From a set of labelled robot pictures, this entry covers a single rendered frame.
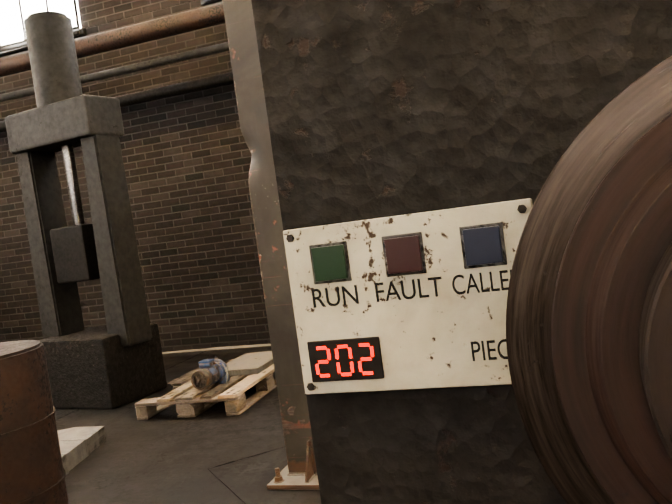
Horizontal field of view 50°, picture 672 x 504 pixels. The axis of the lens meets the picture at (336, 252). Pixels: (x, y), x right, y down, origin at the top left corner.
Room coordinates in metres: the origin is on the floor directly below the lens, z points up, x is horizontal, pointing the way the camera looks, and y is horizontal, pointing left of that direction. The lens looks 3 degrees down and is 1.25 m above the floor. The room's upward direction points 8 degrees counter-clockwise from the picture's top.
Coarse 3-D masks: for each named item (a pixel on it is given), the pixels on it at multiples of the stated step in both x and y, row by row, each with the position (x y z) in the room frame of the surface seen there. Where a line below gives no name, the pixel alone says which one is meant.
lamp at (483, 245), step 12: (480, 228) 0.70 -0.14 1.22; (492, 228) 0.69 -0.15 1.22; (468, 240) 0.70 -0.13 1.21; (480, 240) 0.70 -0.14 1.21; (492, 240) 0.69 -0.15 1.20; (468, 252) 0.70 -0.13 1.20; (480, 252) 0.70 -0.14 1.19; (492, 252) 0.69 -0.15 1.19; (468, 264) 0.70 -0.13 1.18; (480, 264) 0.70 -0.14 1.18
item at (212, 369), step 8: (208, 360) 5.03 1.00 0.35; (216, 360) 5.15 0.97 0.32; (200, 368) 5.03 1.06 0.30; (208, 368) 5.01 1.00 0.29; (216, 368) 5.09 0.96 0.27; (224, 368) 5.15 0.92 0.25; (192, 376) 4.94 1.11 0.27; (200, 376) 4.92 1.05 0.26; (208, 376) 4.92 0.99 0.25; (216, 376) 5.05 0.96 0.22; (224, 376) 5.15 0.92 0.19; (192, 384) 4.94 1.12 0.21; (200, 384) 4.94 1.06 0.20; (208, 384) 4.92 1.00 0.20
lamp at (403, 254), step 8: (384, 240) 0.73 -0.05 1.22; (392, 240) 0.72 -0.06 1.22; (400, 240) 0.72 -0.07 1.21; (408, 240) 0.72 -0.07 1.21; (416, 240) 0.72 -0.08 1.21; (392, 248) 0.73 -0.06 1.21; (400, 248) 0.72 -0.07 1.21; (408, 248) 0.72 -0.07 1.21; (416, 248) 0.72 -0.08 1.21; (392, 256) 0.73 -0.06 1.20; (400, 256) 0.72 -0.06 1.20; (408, 256) 0.72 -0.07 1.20; (416, 256) 0.72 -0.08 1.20; (392, 264) 0.73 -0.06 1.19; (400, 264) 0.72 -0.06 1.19; (408, 264) 0.72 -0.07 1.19; (416, 264) 0.72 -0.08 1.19; (392, 272) 0.73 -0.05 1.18; (400, 272) 0.72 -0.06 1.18
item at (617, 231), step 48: (624, 192) 0.52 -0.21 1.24; (576, 240) 0.53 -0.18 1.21; (624, 240) 0.50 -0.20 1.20; (576, 288) 0.53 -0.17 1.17; (624, 288) 0.50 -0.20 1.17; (576, 336) 0.53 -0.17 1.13; (624, 336) 0.50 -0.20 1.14; (576, 384) 0.53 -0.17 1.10; (624, 384) 0.50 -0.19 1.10; (576, 432) 0.54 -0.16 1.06; (624, 432) 0.51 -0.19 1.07; (624, 480) 0.53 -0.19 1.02
